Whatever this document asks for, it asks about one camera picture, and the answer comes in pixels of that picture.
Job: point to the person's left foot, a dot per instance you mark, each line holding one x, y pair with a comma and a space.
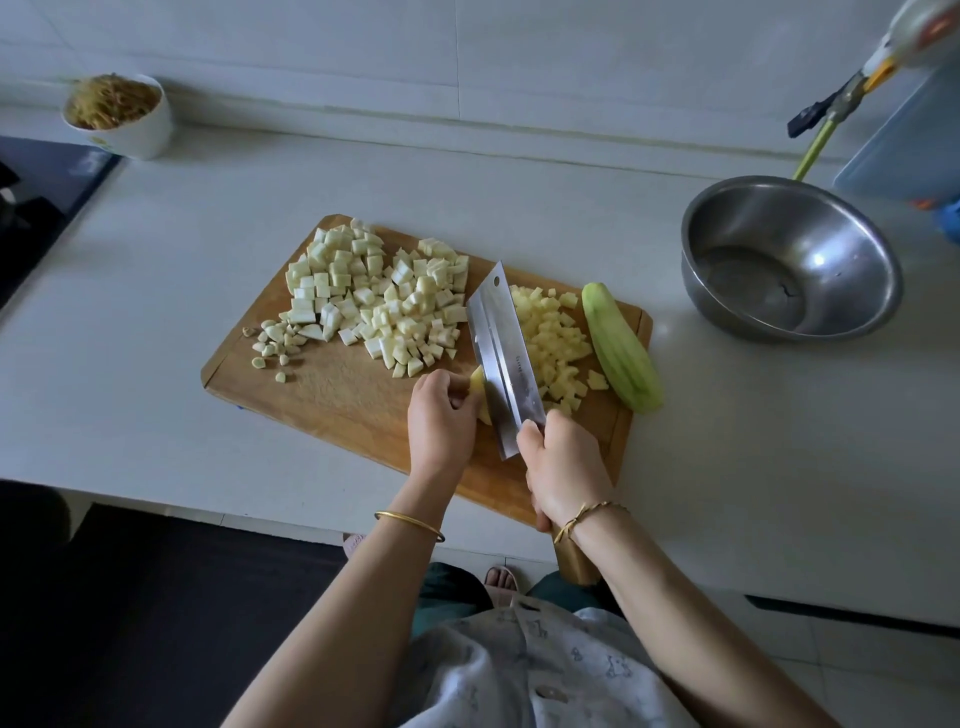
354, 545

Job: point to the person's right hand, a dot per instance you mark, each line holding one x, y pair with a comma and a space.
567, 465

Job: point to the peeled yellow potato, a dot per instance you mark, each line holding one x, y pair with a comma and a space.
555, 345

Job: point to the black floor mat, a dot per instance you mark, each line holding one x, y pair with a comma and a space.
180, 630

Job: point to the pile of garlic cloves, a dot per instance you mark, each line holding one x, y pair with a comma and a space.
275, 348

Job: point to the dark green trousers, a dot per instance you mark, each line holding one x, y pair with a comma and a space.
447, 585

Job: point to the person's left forearm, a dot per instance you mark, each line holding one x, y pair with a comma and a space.
338, 630

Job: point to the white patterned garment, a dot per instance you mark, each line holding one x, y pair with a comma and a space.
540, 675

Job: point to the dark green bottle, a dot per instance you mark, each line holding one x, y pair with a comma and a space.
950, 218

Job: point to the light blue plastic board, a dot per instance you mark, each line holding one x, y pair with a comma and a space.
908, 150

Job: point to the person's foot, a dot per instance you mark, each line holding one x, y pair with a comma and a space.
354, 545
503, 578

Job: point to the white bowl of noodles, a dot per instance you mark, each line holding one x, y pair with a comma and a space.
117, 113

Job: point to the person's right forearm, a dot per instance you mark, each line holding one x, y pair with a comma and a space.
698, 630

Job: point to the black gas stove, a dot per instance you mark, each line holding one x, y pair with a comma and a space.
38, 210

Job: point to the peeled green cucumber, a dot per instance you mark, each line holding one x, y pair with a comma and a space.
620, 345

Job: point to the deep stainless steel bowl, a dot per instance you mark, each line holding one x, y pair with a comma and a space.
848, 240

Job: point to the pile of white diced vegetable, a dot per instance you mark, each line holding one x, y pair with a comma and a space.
413, 308

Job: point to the person's right foot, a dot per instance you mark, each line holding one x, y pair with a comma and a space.
503, 578

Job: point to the person's left hand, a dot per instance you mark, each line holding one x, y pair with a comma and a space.
440, 428

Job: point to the wooden cutting board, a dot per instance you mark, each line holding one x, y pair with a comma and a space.
338, 398

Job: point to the yellow potato piece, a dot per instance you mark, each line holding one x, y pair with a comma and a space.
480, 387

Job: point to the gold bangle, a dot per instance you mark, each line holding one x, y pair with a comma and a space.
408, 524

